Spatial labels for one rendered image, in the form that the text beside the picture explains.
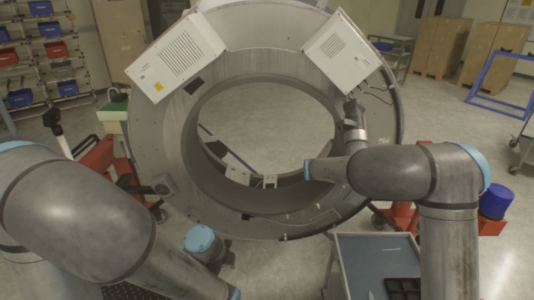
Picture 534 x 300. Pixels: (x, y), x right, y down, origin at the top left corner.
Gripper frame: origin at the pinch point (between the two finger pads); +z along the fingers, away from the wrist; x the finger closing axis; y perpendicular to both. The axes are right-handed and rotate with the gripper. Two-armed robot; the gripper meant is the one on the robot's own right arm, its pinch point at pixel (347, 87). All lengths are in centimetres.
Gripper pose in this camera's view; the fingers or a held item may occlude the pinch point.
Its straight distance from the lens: 117.3
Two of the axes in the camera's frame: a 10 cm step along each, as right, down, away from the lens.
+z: 0.4, -9.2, 3.9
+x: 5.7, -3.0, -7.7
